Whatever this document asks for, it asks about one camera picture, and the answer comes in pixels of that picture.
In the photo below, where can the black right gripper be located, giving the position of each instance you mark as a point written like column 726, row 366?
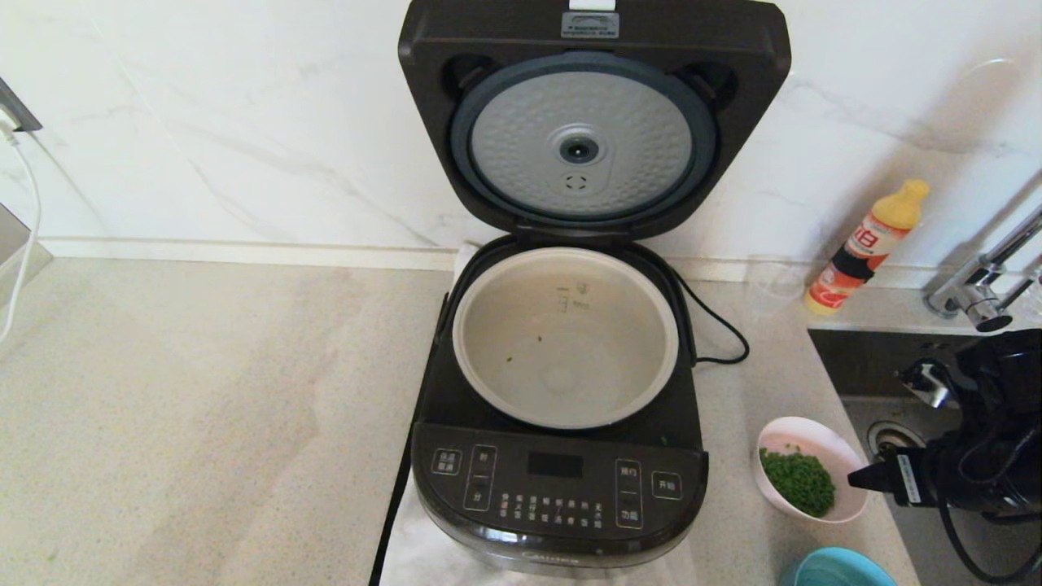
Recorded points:
column 924, row 476

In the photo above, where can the pink bowl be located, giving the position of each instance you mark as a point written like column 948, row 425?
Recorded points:
column 814, row 443

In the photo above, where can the dark grey rice cooker lid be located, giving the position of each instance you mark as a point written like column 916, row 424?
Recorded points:
column 582, row 146

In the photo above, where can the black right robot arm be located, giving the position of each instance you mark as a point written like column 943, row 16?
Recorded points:
column 1001, row 431

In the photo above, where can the blue bowl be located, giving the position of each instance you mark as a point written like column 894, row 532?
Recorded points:
column 838, row 570

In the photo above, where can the dark grey rice cooker body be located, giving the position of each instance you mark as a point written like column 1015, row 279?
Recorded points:
column 562, row 480

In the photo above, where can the beige inner pot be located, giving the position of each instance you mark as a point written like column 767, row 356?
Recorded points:
column 570, row 358

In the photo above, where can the metal sink drain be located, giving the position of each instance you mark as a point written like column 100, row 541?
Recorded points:
column 887, row 435

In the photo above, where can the stainless steel sink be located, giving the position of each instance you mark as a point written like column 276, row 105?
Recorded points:
column 863, row 366

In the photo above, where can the chrome faucet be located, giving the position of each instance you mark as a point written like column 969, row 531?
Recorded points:
column 977, row 305

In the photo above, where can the clear plastic cup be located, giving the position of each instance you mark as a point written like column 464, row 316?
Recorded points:
column 773, row 285

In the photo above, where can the yellow orange detergent bottle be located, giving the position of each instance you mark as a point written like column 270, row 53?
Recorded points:
column 863, row 244

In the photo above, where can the grey flat panel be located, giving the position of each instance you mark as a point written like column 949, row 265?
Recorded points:
column 16, row 252

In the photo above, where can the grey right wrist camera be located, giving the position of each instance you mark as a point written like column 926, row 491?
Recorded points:
column 928, row 382

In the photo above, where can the dark wall socket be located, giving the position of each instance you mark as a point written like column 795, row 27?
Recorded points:
column 18, row 110

